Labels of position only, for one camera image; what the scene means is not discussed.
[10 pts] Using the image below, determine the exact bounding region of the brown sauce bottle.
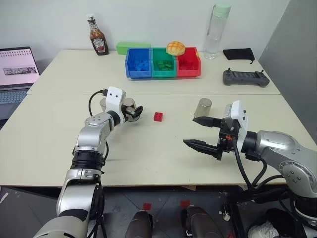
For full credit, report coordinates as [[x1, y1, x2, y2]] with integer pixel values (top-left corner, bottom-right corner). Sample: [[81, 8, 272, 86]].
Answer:
[[86, 14, 110, 57]]

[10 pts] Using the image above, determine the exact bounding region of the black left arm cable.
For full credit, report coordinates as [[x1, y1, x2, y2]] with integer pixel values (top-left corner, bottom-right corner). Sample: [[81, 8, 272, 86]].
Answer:
[[88, 89, 109, 117]]

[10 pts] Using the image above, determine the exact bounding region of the silver metal cup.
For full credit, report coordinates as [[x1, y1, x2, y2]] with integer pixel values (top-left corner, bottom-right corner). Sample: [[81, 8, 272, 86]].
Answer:
[[193, 98, 213, 119], [122, 98, 141, 122]]

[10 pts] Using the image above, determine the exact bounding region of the clear bottle with green cap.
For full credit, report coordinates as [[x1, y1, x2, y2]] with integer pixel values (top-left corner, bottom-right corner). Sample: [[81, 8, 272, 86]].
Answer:
[[203, 3, 232, 60]]

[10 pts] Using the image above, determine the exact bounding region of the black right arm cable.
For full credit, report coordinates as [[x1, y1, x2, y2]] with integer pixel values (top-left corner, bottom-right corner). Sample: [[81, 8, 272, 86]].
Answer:
[[227, 135, 293, 204]]

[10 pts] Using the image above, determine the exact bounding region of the black table leg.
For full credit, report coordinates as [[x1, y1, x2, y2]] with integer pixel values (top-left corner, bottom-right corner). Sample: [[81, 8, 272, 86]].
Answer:
[[227, 190, 249, 238]]

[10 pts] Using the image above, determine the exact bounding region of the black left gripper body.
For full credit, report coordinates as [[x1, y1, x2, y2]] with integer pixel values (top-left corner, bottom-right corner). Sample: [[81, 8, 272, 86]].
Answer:
[[122, 105, 136, 123]]

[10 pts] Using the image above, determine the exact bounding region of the dark rounded shape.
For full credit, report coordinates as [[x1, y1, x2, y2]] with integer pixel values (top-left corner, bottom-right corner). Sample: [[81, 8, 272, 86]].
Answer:
[[124, 210, 154, 238], [181, 205, 224, 238]]

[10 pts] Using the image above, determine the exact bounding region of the yellow melon bread bun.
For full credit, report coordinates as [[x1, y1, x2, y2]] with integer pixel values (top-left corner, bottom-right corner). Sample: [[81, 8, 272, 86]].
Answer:
[[165, 41, 186, 57]]

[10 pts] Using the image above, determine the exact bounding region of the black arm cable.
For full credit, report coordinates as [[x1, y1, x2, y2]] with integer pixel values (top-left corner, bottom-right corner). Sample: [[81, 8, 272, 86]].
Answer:
[[88, 89, 109, 117], [227, 135, 293, 204]]

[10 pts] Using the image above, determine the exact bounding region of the white knit shoe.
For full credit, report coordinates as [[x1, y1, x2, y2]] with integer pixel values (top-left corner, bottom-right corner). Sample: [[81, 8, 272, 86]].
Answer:
[[247, 220, 281, 238]]

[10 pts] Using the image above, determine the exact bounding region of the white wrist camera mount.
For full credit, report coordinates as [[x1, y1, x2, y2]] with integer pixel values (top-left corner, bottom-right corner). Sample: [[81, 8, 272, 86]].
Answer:
[[105, 86, 127, 124], [222, 100, 249, 152]]

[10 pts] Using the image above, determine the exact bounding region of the black fabric pouch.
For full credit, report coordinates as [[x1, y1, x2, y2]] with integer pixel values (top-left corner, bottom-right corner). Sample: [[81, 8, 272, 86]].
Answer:
[[222, 48, 256, 65]]

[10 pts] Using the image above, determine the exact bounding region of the green rectangular box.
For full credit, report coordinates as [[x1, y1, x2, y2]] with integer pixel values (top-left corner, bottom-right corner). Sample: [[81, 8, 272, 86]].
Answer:
[[116, 41, 152, 56]]

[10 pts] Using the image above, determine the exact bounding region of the red plastic bin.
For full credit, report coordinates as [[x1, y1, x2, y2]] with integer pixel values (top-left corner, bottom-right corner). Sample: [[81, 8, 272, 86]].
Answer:
[[176, 47, 202, 78]]

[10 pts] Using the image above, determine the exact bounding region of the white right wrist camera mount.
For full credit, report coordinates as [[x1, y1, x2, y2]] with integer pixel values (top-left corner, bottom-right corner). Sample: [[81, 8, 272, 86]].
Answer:
[[222, 100, 249, 152]]

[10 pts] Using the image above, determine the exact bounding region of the grey handheld controller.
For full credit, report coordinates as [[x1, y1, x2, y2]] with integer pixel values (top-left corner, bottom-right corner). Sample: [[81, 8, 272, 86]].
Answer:
[[222, 68, 271, 88]]

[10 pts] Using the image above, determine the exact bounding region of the open grey laptop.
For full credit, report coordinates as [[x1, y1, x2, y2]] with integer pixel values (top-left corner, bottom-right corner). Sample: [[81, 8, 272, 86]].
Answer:
[[0, 46, 41, 127]]

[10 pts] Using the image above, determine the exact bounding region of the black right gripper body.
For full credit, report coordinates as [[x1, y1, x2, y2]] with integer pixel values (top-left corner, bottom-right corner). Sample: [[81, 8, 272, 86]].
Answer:
[[214, 118, 240, 162]]

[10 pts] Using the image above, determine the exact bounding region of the green plastic bin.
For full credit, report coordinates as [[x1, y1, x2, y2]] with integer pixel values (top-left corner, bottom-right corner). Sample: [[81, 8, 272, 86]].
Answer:
[[151, 47, 178, 80]]

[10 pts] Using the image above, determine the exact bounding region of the blue plastic bin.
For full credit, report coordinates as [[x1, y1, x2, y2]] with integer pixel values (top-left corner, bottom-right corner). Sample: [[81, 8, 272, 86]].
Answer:
[[124, 47, 154, 80]]

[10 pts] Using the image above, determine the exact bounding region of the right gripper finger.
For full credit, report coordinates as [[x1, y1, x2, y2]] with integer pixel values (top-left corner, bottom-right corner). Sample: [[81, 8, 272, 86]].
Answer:
[[183, 139, 219, 159], [192, 116, 225, 129]]

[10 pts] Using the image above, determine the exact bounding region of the small white floor scrap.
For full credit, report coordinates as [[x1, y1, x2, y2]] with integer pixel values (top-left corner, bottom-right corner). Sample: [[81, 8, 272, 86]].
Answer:
[[219, 204, 231, 222]]

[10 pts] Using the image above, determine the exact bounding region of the pile of blue blocks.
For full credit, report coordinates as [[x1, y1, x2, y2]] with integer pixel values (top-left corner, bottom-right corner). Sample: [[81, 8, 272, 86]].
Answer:
[[130, 59, 152, 72]]

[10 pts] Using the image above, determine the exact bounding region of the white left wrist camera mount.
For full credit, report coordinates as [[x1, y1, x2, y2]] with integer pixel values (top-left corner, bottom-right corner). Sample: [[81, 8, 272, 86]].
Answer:
[[105, 86, 127, 124]]

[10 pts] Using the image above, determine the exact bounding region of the pile of green blocks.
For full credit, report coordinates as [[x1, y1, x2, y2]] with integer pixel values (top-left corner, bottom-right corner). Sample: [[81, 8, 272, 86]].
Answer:
[[155, 59, 174, 71]]

